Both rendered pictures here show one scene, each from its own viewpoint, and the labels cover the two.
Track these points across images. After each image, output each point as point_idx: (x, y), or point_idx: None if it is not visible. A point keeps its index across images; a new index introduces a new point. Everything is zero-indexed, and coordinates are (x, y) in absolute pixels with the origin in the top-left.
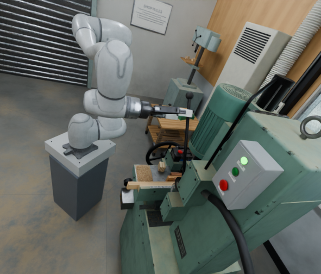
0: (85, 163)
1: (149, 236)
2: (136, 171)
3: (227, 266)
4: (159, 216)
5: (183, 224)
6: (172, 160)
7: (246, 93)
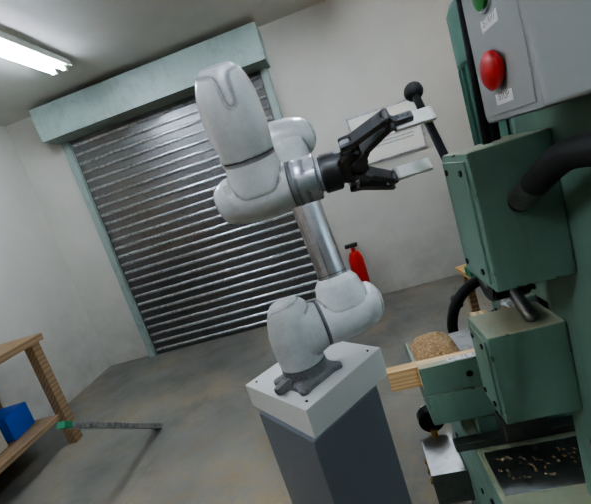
0: (317, 400)
1: None
2: (412, 354)
3: None
4: (534, 459)
5: None
6: None
7: None
